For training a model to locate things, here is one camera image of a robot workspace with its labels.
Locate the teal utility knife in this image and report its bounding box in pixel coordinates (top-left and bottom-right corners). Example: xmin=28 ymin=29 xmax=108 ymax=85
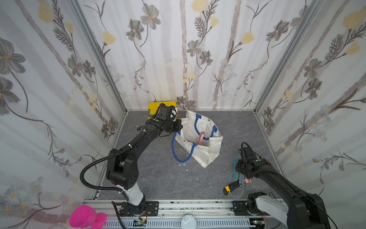
xmin=233 ymin=158 xmax=239 ymax=182

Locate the white canvas tote bag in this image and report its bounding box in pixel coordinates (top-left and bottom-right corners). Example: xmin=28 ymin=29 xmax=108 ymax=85
xmin=171 ymin=110 xmax=224 ymax=169

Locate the yellow black utility knife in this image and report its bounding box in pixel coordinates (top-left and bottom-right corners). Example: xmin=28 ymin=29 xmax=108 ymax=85
xmin=223 ymin=180 xmax=241 ymax=195

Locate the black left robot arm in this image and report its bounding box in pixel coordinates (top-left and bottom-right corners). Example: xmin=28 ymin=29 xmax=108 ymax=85
xmin=106 ymin=103 xmax=183 ymax=215

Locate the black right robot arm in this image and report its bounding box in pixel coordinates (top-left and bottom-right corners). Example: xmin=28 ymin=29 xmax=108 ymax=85
xmin=236 ymin=142 xmax=331 ymax=229

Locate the yellow plastic box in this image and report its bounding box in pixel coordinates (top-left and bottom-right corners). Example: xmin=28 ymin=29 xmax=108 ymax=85
xmin=147 ymin=101 xmax=178 ymax=119

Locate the white round device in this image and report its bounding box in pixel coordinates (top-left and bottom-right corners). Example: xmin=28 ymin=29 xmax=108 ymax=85
xmin=181 ymin=215 xmax=197 ymax=229

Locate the pink plastic funnel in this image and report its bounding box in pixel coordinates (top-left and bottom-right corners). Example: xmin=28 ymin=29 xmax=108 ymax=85
xmin=69 ymin=205 xmax=107 ymax=229

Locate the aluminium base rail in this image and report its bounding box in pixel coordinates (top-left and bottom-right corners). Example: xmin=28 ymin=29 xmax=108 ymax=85
xmin=82 ymin=198 xmax=315 ymax=229

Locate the white slotted cable duct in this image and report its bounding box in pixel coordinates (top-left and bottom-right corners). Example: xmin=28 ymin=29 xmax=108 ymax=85
xmin=101 ymin=218 xmax=255 ymax=229

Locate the black corrugated cable conduit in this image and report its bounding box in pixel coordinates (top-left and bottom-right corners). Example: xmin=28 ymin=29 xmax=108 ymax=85
xmin=79 ymin=148 xmax=129 ymax=193

